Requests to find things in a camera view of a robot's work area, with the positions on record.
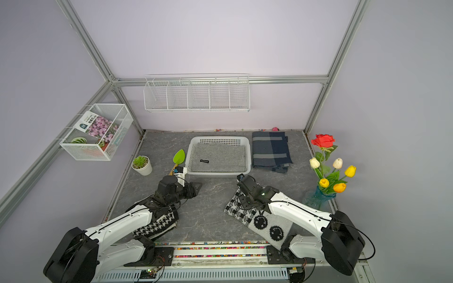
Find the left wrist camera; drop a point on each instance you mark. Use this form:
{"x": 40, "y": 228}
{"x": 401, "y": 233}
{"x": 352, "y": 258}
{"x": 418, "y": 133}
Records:
{"x": 179, "y": 172}

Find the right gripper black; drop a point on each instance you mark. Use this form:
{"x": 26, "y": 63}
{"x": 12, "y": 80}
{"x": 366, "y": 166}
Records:
{"x": 243, "y": 204}

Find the flower seed packet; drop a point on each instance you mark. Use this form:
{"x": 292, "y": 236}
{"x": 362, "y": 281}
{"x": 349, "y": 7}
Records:
{"x": 97, "y": 126}

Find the artificial flower bouquet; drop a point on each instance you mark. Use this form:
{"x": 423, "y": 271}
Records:
{"x": 330, "y": 182}

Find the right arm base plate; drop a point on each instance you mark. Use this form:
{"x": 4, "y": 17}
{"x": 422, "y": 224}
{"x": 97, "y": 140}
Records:
{"x": 276, "y": 257}

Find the white plastic basket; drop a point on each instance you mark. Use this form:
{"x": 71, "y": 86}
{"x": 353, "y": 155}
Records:
{"x": 228, "y": 140}

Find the small potted green plant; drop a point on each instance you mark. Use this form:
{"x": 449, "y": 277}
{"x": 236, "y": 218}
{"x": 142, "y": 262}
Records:
{"x": 142, "y": 165}

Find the blue glass vase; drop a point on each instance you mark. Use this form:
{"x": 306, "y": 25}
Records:
{"x": 319, "y": 200}

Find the navy striped folded scarf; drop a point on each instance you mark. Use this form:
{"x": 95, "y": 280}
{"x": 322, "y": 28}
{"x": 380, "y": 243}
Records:
{"x": 270, "y": 151}

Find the black white houndstooth scarf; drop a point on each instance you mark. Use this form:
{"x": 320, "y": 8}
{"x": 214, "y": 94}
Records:
{"x": 159, "y": 227}

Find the white mesh wall basket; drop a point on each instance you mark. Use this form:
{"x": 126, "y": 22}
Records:
{"x": 83, "y": 147}

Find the smiley houndstooth white scarf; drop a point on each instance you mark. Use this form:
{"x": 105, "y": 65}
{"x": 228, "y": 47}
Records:
{"x": 274, "y": 229}

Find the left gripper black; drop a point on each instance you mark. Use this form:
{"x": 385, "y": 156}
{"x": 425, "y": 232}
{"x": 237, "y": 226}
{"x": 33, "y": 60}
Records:
{"x": 190, "y": 189}

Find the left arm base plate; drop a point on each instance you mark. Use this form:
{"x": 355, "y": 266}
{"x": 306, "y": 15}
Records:
{"x": 158, "y": 256}

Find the grey scarf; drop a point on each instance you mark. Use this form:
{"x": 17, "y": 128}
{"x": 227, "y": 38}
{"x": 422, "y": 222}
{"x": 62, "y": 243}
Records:
{"x": 219, "y": 158}

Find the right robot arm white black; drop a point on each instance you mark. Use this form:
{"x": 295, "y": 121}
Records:
{"x": 337, "y": 240}

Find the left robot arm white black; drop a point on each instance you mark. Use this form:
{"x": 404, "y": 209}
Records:
{"x": 82, "y": 255}

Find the white wire wall shelf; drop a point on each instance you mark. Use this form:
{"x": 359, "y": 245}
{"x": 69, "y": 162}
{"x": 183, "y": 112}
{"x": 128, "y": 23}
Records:
{"x": 228, "y": 92}

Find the green toy shovel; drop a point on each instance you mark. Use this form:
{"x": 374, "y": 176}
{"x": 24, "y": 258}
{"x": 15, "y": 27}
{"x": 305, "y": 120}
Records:
{"x": 178, "y": 159}

